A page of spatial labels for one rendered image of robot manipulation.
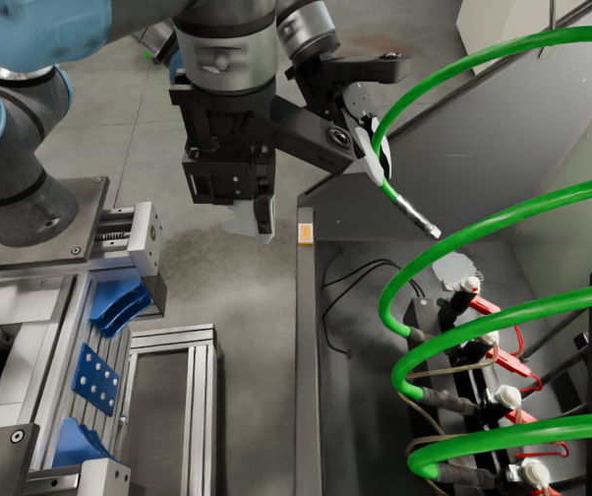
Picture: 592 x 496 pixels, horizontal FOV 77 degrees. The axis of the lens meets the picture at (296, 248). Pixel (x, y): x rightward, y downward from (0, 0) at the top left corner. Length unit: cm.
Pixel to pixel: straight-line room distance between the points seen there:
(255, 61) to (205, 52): 4
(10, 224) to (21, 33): 61
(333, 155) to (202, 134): 12
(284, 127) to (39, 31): 19
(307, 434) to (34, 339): 50
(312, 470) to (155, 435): 91
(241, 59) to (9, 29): 15
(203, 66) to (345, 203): 61
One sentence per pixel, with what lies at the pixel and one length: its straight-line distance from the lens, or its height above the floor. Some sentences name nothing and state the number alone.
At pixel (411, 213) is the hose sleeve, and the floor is 114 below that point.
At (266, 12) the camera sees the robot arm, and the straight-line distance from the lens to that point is 30.
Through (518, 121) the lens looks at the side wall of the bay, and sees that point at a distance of 83.
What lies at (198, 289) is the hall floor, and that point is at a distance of 191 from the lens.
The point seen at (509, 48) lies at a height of 139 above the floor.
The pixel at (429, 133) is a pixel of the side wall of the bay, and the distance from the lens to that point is 78.
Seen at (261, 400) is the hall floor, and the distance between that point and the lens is 163.
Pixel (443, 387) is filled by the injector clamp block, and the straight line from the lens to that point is 65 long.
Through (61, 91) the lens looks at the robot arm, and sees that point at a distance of 86.
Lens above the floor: 156
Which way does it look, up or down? 51 degrees down
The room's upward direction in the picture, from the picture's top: straight up
